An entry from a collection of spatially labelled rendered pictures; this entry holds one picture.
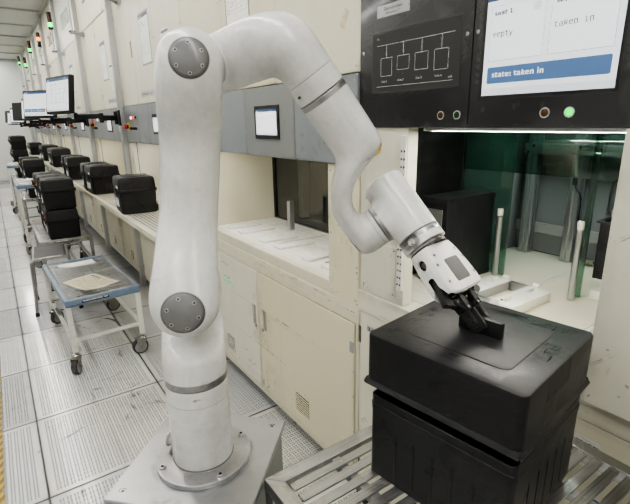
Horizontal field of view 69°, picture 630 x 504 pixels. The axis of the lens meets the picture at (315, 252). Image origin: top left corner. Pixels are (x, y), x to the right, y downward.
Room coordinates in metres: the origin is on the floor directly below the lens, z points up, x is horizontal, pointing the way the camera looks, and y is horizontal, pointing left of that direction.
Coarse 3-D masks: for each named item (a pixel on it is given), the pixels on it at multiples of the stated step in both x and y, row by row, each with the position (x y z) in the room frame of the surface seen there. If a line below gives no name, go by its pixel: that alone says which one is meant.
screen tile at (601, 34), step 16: (560, 0) 0.97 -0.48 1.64; (576, 0) 0.94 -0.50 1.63; (592, 0) 0.92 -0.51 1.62; (608, 0) 0.89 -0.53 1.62; (560, 16) 0.96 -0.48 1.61; (608, 16) 0.89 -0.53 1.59; (560, 32) 0.96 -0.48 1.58; (576, 32) 0.93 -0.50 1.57; (592, 32) 0.91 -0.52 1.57; (608, 32) 0.89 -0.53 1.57; (560, 48) 0.96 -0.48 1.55; (576, 48) 0.93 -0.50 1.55
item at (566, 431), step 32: (384, 416) 0.72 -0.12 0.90; (416, 416) 0.67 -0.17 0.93; (576, 416) 0.72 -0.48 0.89; (384, 448) 0.72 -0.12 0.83; (416, 448) 0.67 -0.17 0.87; (448, 448) 0.62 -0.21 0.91; (480, 448) 0.78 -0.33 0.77; (544, 448) 0.61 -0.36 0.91; (416, 480) 0.66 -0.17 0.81; (448, 480) 0.62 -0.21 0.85; (480, 480) 0.58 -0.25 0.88; (512, 480) 0.55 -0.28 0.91; (544, 480) 0.63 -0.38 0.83
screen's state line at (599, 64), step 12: (552, 60) 0.97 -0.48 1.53; (564, 60) 0.95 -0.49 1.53; (576, 60) 0.93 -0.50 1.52; (588, 60) 0.91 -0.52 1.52; (600, 60) 0.89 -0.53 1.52; (492, 72) 1.08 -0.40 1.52; (504, 72) 1.05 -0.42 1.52; (516, 72) 1.03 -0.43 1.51; (528, 72) 1.01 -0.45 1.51; (540, 72) 0.99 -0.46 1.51; (552, 72) 0.97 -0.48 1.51; (564, 72) 0.95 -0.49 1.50; (576, 72) 0.93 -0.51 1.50; (588, 72) 0.91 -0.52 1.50; (600, 72) 0.89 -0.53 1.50
